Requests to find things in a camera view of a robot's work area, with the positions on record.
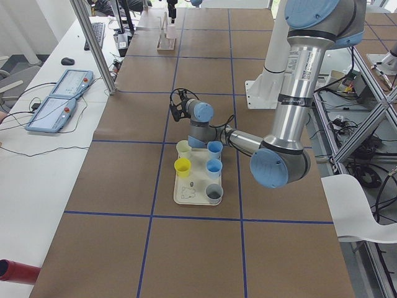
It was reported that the cream plastic tray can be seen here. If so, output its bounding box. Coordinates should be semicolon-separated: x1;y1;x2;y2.
174;149;221;205

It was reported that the lower teach pendant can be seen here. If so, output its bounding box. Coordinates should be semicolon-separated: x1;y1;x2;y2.
25;96;76;133

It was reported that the light blue cup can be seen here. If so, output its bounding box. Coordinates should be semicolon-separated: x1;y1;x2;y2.
206;159;223;179
207;141;223;159

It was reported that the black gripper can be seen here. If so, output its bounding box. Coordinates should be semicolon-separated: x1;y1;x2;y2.
167;0;177;19
169;95;193;122

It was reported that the pink plastic cup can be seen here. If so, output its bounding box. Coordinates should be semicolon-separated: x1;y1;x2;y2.
166;24;177;39

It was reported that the teach pendant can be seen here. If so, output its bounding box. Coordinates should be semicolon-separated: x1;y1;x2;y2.
25;96;76;133
50;69;94;98

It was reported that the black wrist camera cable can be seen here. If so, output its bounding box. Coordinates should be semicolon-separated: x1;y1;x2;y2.
169;88;236;129

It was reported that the yellow plastic cup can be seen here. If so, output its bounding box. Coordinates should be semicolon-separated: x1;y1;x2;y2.
174;158;191;178

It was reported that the black keyboard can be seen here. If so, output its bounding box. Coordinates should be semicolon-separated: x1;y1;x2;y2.
91;22;105;48

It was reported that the black computer mouse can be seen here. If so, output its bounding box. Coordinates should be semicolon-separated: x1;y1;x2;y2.
61;57;75;66

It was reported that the aluminium frame post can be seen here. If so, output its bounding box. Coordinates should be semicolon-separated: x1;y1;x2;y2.
70;0;116;95

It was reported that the grey plastic cup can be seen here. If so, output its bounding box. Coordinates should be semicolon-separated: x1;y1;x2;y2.
205;184;223;204

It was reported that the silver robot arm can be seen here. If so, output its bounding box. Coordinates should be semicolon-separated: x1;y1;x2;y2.
167;0;203;20
169;1;367;188

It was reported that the red cylinder tube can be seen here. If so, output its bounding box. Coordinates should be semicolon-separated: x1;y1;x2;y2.
1;260;41;285

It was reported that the pale green cup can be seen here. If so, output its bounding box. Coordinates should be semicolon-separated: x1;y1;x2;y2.
176;140;192;160

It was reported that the upper teach pendant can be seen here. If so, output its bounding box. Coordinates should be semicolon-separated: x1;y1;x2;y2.
50;69;94;98

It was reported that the white wire cup rack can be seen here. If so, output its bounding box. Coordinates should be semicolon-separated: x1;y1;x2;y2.
156;12;176;51

